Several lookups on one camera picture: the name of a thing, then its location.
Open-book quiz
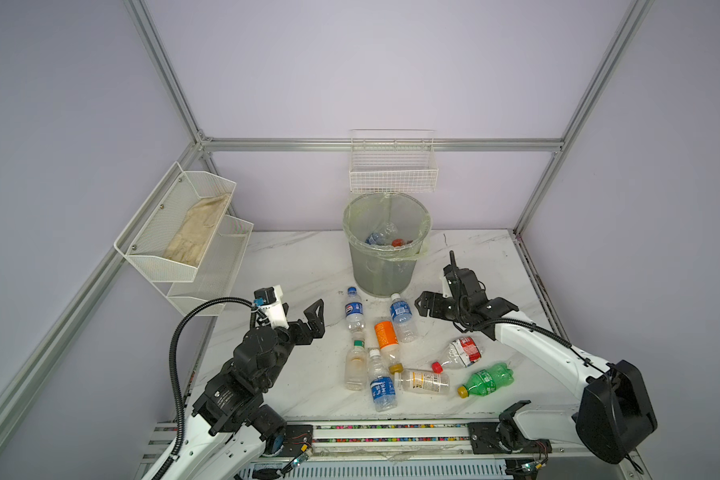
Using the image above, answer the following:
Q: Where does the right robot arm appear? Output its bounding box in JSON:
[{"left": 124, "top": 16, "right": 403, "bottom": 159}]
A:
[{"left": 414, "top": 260, "right": 658, "bottom": 464}]

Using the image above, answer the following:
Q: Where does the green plastic bin liner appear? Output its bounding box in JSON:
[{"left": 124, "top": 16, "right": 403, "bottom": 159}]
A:
[{"left": 342, "top": 192, "right": 432, "bottom": 262}]

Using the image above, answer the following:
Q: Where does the yellow cap clear bottle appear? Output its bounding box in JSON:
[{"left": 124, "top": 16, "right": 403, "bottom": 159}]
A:
[{"left": 389, "top": 364, "right": 450, "bottom": 396}]

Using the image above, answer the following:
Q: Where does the small blue label bottle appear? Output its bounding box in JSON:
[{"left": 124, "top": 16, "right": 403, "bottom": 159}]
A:
[{"left": 365, "top": 223, "right": 398, "bottom": 246}]

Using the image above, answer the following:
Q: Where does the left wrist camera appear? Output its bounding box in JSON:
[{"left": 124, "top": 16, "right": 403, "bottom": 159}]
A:
[{"left": 254, "top": 285, "right": 288, "bottom": 329}]

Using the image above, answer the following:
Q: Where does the upper white mesh shelf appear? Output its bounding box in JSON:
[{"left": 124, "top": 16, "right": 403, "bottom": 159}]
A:
[{"left": 114, "top": 164, "right": 236, "bottom": 283}]

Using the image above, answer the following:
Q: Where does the white mesh shelf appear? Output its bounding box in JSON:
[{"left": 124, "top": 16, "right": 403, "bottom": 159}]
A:
[
  {"left": 167, "top": 215, "right": 253, "bottom": 315},
  {"left": 114, "top": 164, "right": 236, "bottom": 283}
]

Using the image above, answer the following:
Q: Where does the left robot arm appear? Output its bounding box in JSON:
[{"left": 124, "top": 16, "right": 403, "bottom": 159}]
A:
[{"left": 145, "top": 288, "right": 325, "bottom": 479}]

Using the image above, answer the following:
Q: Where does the red cap crushed bottle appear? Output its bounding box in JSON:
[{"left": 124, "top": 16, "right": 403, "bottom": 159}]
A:
[{"left": 431, "top": 336, "right": 482, "bottom": 374}]

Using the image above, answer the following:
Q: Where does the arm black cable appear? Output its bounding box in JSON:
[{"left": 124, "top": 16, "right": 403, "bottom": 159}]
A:
[
  {"left": 455, "top": 314, "right": 613, "bottom": 379},
  {"left": 149, "top": 296, "right": 256, "bottom": 480}
]

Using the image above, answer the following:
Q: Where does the grey mesh waste bin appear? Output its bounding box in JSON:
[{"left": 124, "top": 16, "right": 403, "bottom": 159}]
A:
[{"left": 342, "top": 191, "right": 433, "bottom": 299}]

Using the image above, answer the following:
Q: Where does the aluminium front rail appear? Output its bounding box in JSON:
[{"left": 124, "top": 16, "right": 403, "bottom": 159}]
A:
[{"left": 133, "top": 415, "right": 652, "bottom": 480}]

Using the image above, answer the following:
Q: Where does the lower white mesh shelf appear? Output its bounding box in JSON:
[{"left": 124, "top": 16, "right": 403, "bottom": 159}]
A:
[{"left": 167, "top": 215, "right": 253, "bottom": 315}]

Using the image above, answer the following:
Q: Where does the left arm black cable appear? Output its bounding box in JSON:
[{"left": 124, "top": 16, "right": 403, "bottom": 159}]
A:
[{"left": 149, "top": 296, "right": 256, "bottom": 480}]

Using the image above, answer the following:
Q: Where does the blue label water bottle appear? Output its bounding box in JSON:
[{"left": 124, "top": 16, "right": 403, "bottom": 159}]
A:
[{"left": 390, "top": 293, "right": 418, "bottom": 343}]

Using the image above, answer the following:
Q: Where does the white wire wall basket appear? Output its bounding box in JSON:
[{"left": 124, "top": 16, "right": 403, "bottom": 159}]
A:
[{"left": 349, "top": 129, "right": 439, "bottom": 194}]

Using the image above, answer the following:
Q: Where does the blue label front bottle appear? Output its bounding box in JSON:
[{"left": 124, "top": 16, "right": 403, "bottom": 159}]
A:
[{"left": 368, "top": 348, "right": 397, "bottom": 412}]

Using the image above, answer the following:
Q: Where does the orange label bottle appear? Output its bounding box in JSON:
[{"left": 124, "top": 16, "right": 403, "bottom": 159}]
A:
[{"left": 374, "top": 320, "right": 401, "bottom": 368}]

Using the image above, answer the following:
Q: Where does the beige cloth in shelf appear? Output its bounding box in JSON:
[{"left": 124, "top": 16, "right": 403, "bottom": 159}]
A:
[{"left": 163, "top": 194, "right": 231, "bottom": 267}]

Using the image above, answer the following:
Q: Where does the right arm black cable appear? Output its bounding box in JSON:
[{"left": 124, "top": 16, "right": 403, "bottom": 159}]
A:
[{"left": 455, "top": 314, "right": 613, "bottom": 379}]

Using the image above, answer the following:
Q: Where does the pepsi blue label bottle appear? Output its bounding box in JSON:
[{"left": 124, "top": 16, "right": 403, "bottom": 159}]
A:
[{"left": 344, "top": 286, "right": 365, "bottom": 332}]

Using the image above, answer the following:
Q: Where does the green soda bottle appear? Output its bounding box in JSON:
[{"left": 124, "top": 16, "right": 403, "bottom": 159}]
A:
[{"left": 457, "top": 362, "right": 514, "bottom": 399}]

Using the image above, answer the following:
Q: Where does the green cap clear bottle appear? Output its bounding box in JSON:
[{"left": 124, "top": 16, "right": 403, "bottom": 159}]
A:
[{"left": 344, "top": 340, "right": 368, "bottom": 391}]

